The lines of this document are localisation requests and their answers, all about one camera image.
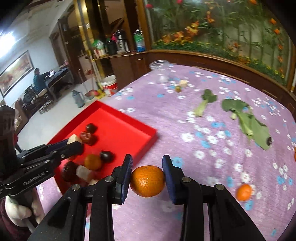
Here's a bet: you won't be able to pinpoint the orange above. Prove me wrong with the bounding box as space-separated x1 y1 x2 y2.
84 154 102 171
236 184 252 201
129 165 166 198

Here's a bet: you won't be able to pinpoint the dark red date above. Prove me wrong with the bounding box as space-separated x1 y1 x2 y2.
80 131 97 146

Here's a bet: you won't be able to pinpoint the beige cut fruit chunk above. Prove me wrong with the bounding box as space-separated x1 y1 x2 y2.
67 134 83 145

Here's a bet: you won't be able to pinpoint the white gloved left hand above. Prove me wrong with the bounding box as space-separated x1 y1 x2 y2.
4 189 45 227

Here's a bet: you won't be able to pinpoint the dark plum in tray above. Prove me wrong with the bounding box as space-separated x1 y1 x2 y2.
99 151 115 163

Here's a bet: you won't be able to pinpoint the dark red fruit tray front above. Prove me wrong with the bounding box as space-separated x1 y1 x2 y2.
61 161 79 183

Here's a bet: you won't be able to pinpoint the red shallow tray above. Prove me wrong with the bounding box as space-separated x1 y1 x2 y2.
49 101 158 180

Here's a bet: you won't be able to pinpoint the round dark plum rear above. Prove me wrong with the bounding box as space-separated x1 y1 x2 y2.
85 123 97 134

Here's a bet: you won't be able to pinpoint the purple floral tablecloth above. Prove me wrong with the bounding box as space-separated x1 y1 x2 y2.
36 63 296 241

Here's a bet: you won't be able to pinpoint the seated person in blue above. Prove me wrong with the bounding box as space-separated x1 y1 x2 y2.
33 68 50 93

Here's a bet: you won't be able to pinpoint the grey kettle on floor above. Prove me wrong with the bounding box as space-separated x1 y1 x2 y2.
72 90 85 108

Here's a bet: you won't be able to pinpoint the small bok choy stalk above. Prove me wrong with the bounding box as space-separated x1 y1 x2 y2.
194 89 217 117

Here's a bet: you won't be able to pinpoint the dark plum on leaf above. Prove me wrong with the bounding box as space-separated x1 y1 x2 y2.
266 137 273 146

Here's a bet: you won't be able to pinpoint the large bok choy leaves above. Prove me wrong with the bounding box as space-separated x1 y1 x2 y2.
221 99 271 151

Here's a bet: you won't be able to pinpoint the dark dining table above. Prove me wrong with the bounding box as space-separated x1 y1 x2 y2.
45 67 74 101

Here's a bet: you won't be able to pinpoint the small green fruit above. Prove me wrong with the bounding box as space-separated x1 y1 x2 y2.
175 86 182 92

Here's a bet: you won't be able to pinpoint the white red bucket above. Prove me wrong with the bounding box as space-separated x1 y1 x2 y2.
101 75 118 96

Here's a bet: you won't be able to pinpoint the small beige fruit piece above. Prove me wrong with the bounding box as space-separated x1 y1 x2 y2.
179 80 188 88

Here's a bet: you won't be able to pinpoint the clear plastic cup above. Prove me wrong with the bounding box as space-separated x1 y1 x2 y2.
149 60 170 84

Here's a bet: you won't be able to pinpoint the steel thermos jug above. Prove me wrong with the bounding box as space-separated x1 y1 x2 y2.
114 30 129 54

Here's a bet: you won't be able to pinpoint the water bottle green label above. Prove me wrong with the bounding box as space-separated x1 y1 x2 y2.
133 29 145 52

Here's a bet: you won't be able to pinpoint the wooden sideboard cabinet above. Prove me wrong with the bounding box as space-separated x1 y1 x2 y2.
49 0 151 93

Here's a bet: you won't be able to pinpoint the framed wall painting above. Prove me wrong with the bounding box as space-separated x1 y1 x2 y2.
0 51 34 97

